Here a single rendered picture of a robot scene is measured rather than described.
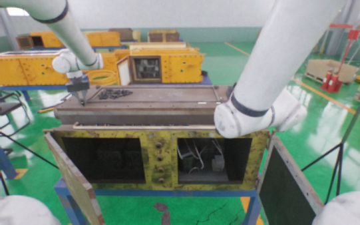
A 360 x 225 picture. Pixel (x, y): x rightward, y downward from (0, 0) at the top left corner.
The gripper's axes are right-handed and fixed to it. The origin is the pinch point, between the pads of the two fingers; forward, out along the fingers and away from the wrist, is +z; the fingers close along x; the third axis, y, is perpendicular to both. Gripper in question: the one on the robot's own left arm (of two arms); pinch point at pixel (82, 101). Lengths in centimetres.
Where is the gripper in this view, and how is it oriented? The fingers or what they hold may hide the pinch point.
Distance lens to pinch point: 137.6
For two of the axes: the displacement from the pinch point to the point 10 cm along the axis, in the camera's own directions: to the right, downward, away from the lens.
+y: -4.9, -4.0, 7.7
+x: -8.7, 2.3, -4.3
